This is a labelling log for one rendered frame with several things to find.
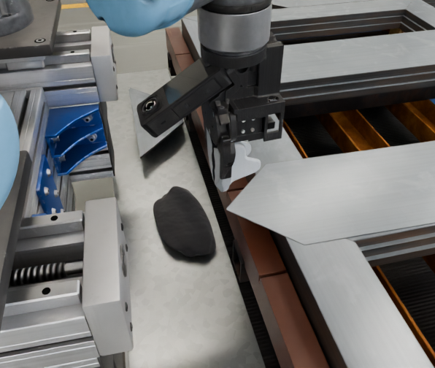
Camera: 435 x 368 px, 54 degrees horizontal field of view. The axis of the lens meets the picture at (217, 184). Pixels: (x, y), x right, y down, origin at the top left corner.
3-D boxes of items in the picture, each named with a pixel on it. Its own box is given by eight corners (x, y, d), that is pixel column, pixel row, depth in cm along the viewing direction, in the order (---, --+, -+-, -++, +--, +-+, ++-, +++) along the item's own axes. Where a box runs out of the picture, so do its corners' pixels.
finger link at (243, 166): (262, 197, 58) (266, 143, 52) (220, 207, 57) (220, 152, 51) (254, 182, 61) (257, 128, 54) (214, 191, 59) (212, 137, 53)
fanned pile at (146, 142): (168, 84, 130) (168, 71, 127) (194, 163, 101) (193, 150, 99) (128, 88, 128) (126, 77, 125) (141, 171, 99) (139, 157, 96)
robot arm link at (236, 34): (208, 19, 39) (187, -10, 45) (209, 66, 42) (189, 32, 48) (284, 9, 41) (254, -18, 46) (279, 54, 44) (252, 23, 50)
